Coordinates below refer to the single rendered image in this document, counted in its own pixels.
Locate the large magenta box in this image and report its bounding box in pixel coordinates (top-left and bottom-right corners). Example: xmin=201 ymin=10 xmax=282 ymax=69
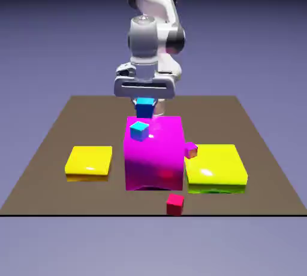
xmin=124 ymin=116 xmax=185 ymax=192

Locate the small cyan cube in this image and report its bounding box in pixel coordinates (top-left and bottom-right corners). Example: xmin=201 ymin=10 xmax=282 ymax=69
xmin=130 ymin=121 xmax=150 ymax=142

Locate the small pink cube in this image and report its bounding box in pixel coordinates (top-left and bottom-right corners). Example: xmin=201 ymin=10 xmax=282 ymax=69
xmin=183 ymin=141 xmax=198 ymax=160

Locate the large lime yellow box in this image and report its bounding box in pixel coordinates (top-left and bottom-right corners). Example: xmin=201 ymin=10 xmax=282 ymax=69
xmin=183 ymin=144 xmax=249 ymax=195

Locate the small blue cube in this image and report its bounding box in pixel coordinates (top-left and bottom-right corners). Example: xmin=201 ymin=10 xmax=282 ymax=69
xmin=136 ymin=97 xmax=155 ymax=119

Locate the small red cube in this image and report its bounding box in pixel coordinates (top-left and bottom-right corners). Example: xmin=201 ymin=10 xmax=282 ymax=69
xmin=166 ymin=193 xmax=185 ymax=217

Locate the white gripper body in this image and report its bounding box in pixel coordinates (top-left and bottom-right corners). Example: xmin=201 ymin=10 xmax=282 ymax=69
xmin=113 ymin=76 xmax=176 ymax=100

